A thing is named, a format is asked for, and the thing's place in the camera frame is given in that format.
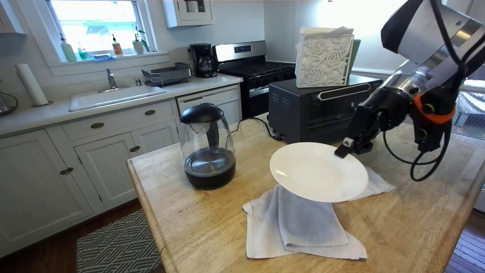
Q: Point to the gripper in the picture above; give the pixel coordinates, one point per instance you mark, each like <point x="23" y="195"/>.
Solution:
<point x="390" y="108"/>

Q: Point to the white plate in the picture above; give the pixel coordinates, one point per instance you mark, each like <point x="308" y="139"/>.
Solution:
<point x="314" y="174"/>

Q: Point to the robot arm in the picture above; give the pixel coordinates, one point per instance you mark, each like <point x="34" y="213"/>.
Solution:
<point x="424" y="34"/>

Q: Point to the toaster oven door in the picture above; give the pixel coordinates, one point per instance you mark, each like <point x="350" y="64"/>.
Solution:
<point x="329" y="117"/>

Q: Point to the black toaster oven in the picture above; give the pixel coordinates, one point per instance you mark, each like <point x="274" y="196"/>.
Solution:
<point x="291" y="110"/>

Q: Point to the white floral napkin holder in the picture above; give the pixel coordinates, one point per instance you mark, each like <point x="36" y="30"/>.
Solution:
<point x="324" y="58"/>

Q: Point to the white dish towel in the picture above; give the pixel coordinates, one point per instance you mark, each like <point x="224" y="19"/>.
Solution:
<point x="299" y="227"/>

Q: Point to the black and steel stove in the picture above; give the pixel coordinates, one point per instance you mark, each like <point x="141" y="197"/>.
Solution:
<point x="254" y="72"/>

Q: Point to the white dishwasher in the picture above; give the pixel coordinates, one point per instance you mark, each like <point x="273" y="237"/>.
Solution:
<point x="223" y="100"/>

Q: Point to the glass electric kettle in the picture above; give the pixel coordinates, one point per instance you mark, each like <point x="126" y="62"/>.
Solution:
<point x="207" y="159"/>

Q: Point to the black coffee maker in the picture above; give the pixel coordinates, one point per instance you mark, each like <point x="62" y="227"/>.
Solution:
<point x="203" y="60"/>

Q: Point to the grey dish rack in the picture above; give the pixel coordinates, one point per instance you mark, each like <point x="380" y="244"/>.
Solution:
<point x="168" y="74"/>

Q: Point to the potted plant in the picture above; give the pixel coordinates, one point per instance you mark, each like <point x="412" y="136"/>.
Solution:
<point x="138" y="46"/>

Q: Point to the white kitchen sink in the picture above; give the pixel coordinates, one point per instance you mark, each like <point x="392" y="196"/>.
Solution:
<point x="113" y="96"/>

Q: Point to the silver tap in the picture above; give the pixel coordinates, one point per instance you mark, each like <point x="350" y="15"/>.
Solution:
<point x="111" y="79"/>

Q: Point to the orange soap dispenser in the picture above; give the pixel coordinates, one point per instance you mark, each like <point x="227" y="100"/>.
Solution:
<point x="117" y="47"/>

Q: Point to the grey patterned floor mat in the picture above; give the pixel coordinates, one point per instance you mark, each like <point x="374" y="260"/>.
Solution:
<point x="117" y="246"/>

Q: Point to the blue sponge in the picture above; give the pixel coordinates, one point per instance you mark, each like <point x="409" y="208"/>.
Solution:
<point x="103" y="57"/>

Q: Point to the window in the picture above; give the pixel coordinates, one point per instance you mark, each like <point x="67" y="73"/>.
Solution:
<point x="94" y="26"/>

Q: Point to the green bottle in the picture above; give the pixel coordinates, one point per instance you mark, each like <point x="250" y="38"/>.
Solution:
<point x="83" y="53"/>

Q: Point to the white soap bottle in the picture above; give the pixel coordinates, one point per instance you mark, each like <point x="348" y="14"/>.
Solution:
<point x="68" y="51"/>

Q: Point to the white kitchen cabinet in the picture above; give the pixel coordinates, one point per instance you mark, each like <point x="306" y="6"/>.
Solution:
<point x="38" y="182"/>

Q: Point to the paper towel roll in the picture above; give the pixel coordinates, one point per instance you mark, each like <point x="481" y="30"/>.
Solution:
<point x="31" y="83"/>

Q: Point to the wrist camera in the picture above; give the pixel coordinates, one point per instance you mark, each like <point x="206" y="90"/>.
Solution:
<point x="430" y="125"/>

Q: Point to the white wall cabinet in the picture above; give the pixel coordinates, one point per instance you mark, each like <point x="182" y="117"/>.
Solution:
<point x="189" y="13"/>

